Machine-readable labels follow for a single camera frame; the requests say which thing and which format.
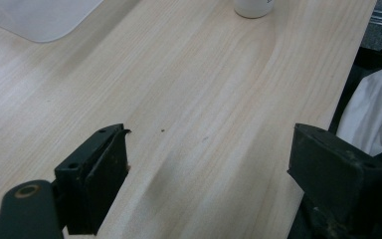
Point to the white cup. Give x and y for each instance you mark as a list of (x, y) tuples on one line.
[(254, 7)]

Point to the white cloth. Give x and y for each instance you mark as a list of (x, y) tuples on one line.
[(374, 109)]

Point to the black chair frame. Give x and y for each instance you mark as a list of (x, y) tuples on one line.
[(354, 79)]

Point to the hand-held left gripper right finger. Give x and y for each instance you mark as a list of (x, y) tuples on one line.
[(331, 172)]

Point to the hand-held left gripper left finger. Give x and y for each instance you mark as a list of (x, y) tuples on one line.
[(99, 179)]

